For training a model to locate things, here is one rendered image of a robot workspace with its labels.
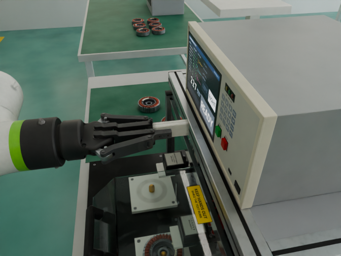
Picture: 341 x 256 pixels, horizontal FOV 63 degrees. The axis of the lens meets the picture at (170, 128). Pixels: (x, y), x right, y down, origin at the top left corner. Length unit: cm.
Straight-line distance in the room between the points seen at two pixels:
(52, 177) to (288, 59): 194
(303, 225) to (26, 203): 186
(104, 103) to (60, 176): 90
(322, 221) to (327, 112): 21
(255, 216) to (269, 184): 7
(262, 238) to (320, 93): 25
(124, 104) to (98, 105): 13
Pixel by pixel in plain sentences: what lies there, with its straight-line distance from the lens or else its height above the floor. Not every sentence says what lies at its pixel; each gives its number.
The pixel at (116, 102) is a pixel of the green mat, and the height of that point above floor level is 75.
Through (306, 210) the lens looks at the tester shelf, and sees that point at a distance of 58.
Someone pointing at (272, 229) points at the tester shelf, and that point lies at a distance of 53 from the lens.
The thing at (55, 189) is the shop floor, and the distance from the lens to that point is 217.
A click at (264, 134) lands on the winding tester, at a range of 42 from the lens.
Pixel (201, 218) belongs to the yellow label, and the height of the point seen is 107.
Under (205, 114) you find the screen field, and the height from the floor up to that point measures 116.
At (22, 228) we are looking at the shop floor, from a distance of 204.
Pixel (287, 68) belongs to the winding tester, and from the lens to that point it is 56.
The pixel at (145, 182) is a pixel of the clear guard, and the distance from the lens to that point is 63.
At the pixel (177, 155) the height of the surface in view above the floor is 92.
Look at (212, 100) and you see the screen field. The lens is 60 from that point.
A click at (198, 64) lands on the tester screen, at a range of 69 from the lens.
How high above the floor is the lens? 154
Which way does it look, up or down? 37 degrees down
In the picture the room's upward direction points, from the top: straight up
